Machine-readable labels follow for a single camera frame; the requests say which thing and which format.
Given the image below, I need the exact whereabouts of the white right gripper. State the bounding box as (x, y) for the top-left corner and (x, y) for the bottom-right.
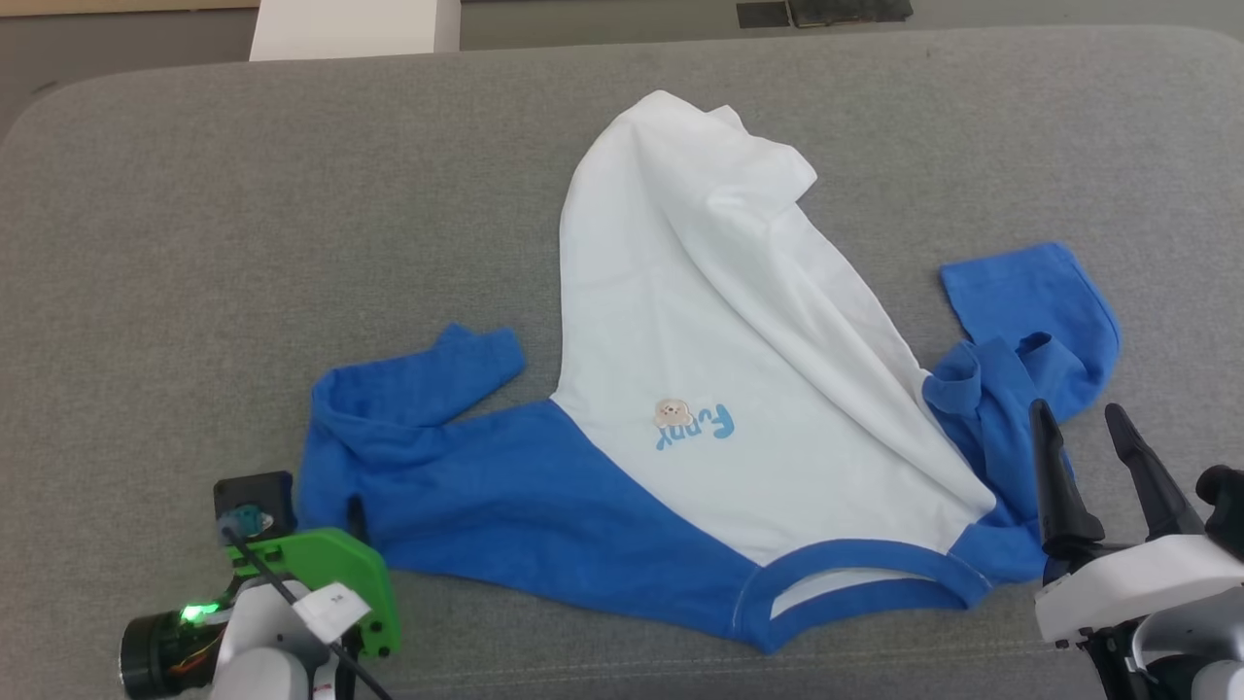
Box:
(1027, 398), (1244, 644)

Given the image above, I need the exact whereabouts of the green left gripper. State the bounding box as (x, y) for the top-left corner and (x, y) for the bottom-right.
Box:
(225, 495), (402, 663)

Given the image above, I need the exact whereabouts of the blue and white shirt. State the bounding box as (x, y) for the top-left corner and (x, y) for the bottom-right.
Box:
(296, 89), (1123, 655)

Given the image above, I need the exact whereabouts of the white paper label tag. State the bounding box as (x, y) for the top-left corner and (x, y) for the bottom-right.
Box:
(291, 581), (373, 644)

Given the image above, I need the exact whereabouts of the grey fabric sofa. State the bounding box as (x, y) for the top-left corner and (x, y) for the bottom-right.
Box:
(0, 24), (1244, 700)

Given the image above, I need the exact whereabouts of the white box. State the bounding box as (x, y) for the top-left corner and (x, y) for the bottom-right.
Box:
(249, 0), (462, 62)

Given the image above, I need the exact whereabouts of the dark flat floor object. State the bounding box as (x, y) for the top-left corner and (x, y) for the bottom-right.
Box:
(735, 0), (916, 30)

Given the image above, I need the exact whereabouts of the wooden edge strip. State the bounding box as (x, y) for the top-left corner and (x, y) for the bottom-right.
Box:
(0, 0), (260, 18)

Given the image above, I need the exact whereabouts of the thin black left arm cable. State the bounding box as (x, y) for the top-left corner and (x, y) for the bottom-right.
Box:
(222, 523), (392, 700)

